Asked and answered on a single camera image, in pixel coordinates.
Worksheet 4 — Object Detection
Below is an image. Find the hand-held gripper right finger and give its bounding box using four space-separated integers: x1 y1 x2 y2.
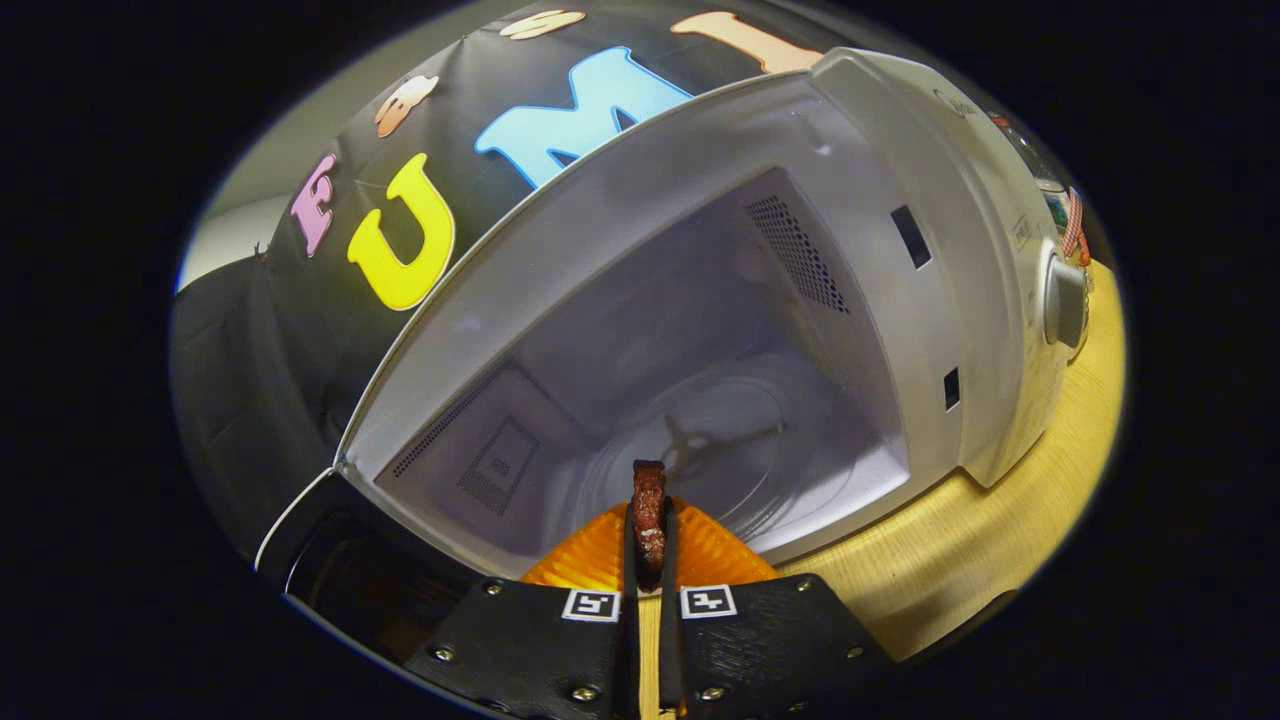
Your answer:
658 497 901 720

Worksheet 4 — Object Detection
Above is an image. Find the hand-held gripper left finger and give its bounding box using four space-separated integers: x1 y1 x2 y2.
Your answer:
405 500 641 720

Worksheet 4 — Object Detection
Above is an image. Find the brown meat piece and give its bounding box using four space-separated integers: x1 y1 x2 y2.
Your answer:
630 460 669 591

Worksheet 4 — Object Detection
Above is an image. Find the white toaster oven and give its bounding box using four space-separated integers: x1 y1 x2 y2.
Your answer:
255 47 1091 671

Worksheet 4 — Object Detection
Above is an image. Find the red checkered straw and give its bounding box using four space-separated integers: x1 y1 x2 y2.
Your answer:
1062 187 1093 268

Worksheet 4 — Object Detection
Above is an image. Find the clear plastic bottle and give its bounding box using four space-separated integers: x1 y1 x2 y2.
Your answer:
990 110 1073 236

